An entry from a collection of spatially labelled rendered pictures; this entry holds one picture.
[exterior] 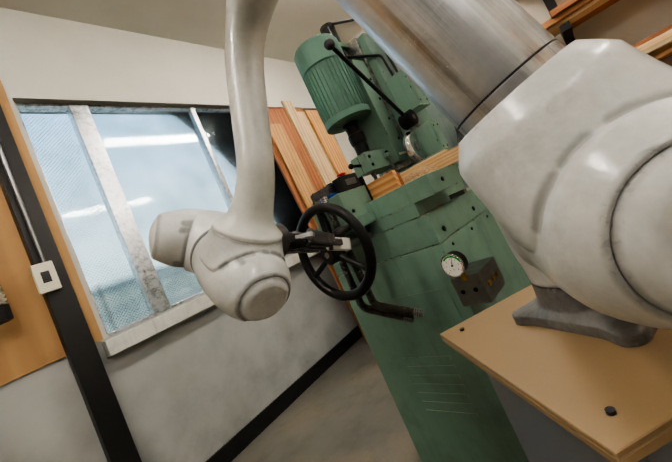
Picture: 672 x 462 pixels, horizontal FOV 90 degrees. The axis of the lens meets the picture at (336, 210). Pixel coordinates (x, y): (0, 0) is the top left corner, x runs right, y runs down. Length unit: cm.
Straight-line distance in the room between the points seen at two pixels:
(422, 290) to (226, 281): 71
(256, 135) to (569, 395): 47
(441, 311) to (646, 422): 72
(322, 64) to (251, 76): 71
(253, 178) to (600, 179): 38
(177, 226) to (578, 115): 53
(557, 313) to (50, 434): 187
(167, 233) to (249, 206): 17
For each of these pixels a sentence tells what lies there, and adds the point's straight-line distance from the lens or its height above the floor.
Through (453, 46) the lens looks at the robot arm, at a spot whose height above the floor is 95.
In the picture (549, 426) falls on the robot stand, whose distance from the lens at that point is 59.
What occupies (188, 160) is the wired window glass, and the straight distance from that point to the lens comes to 258.
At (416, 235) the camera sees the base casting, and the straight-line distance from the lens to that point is 100.
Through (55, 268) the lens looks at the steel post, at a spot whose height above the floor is 123.
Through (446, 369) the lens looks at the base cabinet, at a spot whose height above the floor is 35.
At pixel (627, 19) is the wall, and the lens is 342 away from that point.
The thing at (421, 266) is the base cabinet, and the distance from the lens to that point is 103.
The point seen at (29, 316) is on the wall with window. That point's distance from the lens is 199.
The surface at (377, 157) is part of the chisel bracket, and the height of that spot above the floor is 104.
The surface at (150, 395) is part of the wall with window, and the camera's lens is 208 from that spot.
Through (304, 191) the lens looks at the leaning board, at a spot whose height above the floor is 127.
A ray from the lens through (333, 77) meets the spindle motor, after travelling 124.
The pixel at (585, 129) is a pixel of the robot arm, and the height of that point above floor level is 85.
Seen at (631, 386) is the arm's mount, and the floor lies 62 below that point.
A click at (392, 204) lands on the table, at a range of 101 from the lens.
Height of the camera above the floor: 85
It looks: 4 degrees up
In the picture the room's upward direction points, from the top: 25 degrees counter-clockwise
